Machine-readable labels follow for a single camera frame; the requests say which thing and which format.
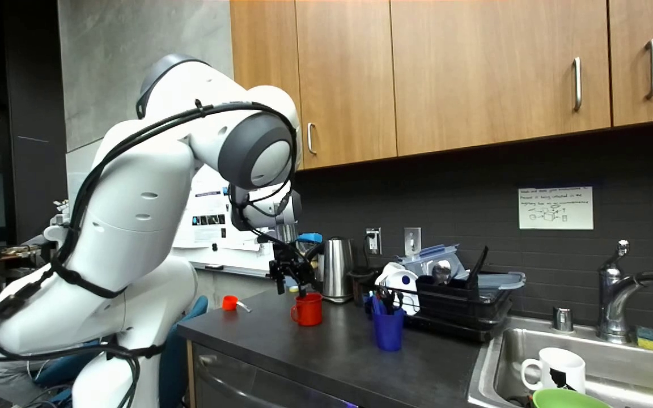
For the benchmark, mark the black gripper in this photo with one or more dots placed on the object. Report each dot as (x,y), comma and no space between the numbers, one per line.
(292,261)

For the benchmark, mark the red ceramic mug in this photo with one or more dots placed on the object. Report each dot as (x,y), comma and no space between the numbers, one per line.
(308,310)

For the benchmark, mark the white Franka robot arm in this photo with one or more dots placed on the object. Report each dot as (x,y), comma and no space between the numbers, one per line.
(136,211)

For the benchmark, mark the white mug black print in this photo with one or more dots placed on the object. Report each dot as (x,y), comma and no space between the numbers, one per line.
(561,367)

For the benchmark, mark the stainless steel kettle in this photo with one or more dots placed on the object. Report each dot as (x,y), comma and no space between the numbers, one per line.
(335,273)

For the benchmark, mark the black cup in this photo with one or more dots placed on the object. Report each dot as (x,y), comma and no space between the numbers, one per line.
(360,286)

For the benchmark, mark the small red measuring scoop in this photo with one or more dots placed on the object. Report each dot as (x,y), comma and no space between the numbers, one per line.
(229,303)

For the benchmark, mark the blue plastic utensil cup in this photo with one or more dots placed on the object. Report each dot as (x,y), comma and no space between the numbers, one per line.
(388,329)

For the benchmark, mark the white item in rack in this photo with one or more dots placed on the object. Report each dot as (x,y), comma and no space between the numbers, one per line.
(400,283)

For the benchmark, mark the clear container blue lid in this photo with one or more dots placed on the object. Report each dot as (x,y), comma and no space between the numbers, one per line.
(431,258)

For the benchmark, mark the black dish rack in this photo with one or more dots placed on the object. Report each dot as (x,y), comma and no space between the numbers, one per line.
(464,313)

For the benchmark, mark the black spatula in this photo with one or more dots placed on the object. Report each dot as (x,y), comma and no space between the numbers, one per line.
(476,268)

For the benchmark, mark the blue plate in rack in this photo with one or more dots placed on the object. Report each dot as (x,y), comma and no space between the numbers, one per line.
(504,278)

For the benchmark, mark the narrow wooden cabinet door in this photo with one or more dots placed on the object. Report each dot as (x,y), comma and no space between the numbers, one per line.
(262,40)

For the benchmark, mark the small metal sink cup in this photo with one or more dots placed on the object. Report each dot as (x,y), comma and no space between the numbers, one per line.
(563,317)

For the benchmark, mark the wide wooden cabinet door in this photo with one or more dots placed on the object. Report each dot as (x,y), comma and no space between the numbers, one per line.
(493,69)

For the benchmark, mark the green bowl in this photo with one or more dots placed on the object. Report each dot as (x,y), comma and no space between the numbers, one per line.
(564,400)

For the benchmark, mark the chrome sink faucet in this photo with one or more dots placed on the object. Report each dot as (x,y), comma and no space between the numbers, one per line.
(613,295)

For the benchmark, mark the stainless steel sink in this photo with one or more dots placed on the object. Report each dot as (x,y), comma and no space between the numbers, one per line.
(629,369)

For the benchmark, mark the white wall outlet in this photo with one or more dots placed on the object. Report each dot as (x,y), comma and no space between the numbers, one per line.
(374,241)
(413,241)

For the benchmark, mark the white paper wall note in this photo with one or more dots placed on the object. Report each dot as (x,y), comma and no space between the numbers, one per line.
(557,207)

